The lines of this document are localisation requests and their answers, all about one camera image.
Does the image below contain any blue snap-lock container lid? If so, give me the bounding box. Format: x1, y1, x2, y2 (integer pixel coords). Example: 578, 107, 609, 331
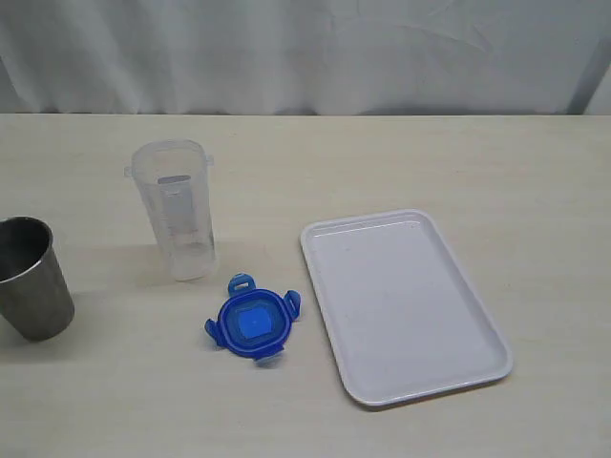
203, 273, 301, 362

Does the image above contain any stainless steel cup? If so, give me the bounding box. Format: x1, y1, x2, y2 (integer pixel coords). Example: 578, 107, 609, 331
1, 217, 74, 342

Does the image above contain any clear tall plastic container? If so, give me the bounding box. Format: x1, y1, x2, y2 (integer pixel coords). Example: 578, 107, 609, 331
126, 139, 217, 281

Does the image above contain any white rectangular plastic tray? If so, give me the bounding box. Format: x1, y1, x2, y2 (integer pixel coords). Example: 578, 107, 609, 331
301, 209, 514, 408

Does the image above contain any white backdrop curtain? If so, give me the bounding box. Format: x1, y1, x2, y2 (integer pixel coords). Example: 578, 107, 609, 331
1, 1, 610, 115

